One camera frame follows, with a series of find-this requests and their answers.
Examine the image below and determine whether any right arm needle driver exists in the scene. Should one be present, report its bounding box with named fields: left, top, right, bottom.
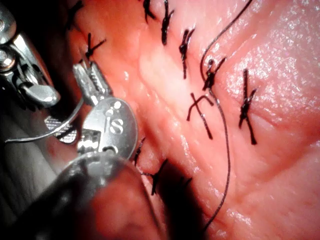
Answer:
left=0, top=4, right=51, bottom=96

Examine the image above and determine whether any right arm needle driver jaw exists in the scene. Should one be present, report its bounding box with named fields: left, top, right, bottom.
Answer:
left=44, top=115, right=78, bottom=145
left=20, top=82, right=61, bottom=109

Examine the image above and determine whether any left arm needle driver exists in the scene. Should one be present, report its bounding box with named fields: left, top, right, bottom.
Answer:
left=76, top=97, right=139, bottom=161

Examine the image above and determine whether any left arm needle driver jaw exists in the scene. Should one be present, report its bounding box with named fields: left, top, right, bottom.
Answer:
left=88, top=61, right=114, bottom=100
left=72, top=62, right=100, bottom=106

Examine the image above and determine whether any curved steel needle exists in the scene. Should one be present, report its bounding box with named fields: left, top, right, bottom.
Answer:
left=4, top=97, right=85, bottom=144

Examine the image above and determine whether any black thread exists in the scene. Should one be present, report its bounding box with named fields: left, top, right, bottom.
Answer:
left=199, top=0, right=255, bottom=232

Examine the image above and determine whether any black stitching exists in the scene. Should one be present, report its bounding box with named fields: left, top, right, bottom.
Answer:
left=142, top=0, right=259, bottom=146
left=65, top=0, right=194, bottom=196

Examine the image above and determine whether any tissue pad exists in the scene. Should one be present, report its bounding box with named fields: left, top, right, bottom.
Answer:
left=0, top=0, right=320, bottom=240

